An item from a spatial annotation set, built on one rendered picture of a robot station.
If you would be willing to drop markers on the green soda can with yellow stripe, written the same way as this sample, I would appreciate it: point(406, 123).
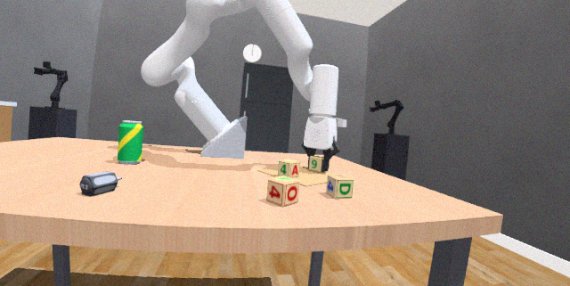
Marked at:
point(130, 142)

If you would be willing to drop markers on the pale yellow square mat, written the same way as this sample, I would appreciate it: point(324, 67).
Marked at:
point(306, 177)

